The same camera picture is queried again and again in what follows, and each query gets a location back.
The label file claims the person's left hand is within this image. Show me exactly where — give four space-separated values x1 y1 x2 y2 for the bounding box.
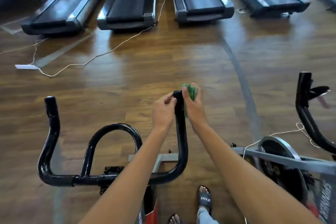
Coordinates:
152 91 178 134

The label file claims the person's right hand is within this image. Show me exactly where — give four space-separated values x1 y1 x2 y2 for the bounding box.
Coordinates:
182 82 210 130

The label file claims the green checkered cleaning cloth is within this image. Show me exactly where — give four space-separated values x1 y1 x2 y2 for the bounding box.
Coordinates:
182 84 198 118

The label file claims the red and grey spin bike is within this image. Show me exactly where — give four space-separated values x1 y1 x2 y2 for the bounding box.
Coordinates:
38 90 189 224
231 71 336 224

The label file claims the person's right forearm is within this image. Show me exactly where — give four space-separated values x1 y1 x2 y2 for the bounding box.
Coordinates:
191 123 321 224

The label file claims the person's left forearm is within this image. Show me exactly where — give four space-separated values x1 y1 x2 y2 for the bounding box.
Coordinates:
79 127 171 224

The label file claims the black sandal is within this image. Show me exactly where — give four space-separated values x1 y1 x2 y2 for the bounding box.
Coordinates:
197 185 213 212
168 213 182 224

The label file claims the white power strip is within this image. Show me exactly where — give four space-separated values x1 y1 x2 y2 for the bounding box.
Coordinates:
15 64 40 71

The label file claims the white floor cable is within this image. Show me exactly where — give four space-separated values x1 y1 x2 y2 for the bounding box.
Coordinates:
0 0 169 78

